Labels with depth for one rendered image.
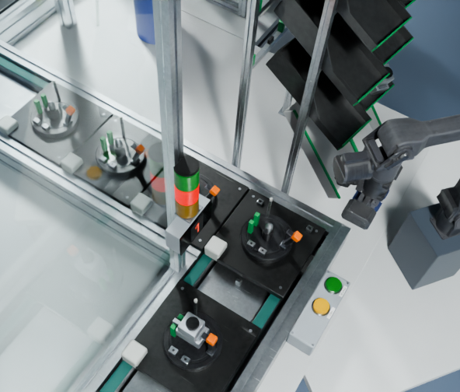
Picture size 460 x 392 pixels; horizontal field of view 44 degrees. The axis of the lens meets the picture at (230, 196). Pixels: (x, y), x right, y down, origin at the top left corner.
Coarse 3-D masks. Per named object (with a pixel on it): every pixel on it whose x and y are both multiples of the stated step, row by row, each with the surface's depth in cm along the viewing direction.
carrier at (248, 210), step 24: (240, 216) 155; (264, 216) 153; (288, 216) 156; (216, 240) 148; (240, 240) 150; (264, 240) 149; (312, 240) 152; (240, 264) 147; (264, 264) 148; (288, 264) 148; (264, 288) 145; (288, 288) 144
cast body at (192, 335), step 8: (176, 320) 130; (184, 320) 126; (192, 320) 125; (200, 320) 126; (176, 328) 128; (184, 328) 125; (192, 328) 124; (200, 328) 125; (184, 336) 127; (192, 336) 124; (192, 344) 128; (200, 344) 128
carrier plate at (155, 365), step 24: (192, 288) 143; (168, 312) 139; (216, 312) 140; (144, 336) 135; (240, 336) 137; (144, 360) 132; (168, 360) 132; (216, 360) 133; (240, 360) 133; (168, 384) 129; (192, 384) 130; (216, 384) 130
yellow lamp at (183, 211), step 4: (176, 204) 117; (196, 204) 117; (176, 208) 119; (180, 208) 117; (184, 208) 117; (188, 208) 117; (192, 208) 117; (196, 208) 119; (176, 212) 120; (180, 212) 119; (184, 212) 118; (188, 212) 118; (192, 212) 119; (196, 212) 120; (180, 216) 120; (184, 216) 119; (188, 216) 119; (192, 216) 120
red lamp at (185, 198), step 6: (174, 186) 113; (198, 186) 113; (180, 192) 112; (186, 192) 112; (192, 192) 112; (198, 192) 115; (180, 198) 114; (186, 198) 114; (192, 198) 114; (180, 204) 116; (186, 204) 115; (192, 204) 116
